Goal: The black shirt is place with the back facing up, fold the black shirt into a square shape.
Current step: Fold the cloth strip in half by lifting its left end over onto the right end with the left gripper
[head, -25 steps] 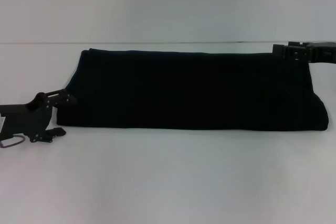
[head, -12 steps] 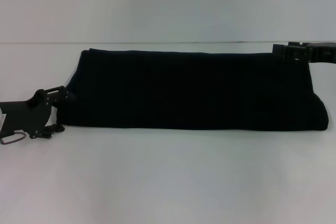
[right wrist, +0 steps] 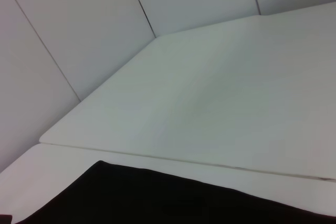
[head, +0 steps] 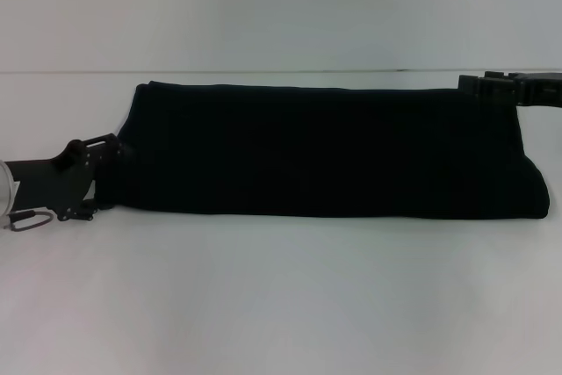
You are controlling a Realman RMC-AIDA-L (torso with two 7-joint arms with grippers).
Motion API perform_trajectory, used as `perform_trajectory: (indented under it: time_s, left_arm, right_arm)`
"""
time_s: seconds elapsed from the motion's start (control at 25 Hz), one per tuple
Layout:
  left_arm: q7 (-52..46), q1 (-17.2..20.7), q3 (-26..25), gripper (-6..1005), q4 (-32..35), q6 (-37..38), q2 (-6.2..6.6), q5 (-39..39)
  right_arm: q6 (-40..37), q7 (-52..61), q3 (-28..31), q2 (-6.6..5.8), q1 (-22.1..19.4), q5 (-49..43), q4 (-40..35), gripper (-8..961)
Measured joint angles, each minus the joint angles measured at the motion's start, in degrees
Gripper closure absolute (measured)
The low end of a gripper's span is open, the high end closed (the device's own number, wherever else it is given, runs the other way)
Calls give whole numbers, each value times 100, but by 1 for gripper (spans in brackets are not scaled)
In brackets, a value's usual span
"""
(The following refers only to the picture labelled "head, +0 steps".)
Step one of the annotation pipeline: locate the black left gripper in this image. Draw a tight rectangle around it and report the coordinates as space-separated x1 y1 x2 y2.
8 133 133 222

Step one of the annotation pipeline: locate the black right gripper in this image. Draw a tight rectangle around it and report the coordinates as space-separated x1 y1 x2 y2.
457 69 562 110

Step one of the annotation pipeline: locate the black shirt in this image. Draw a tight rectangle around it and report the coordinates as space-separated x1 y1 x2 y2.
104 80 551 220

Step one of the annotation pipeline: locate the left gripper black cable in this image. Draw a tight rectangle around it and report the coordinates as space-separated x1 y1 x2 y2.
0 209 59 233

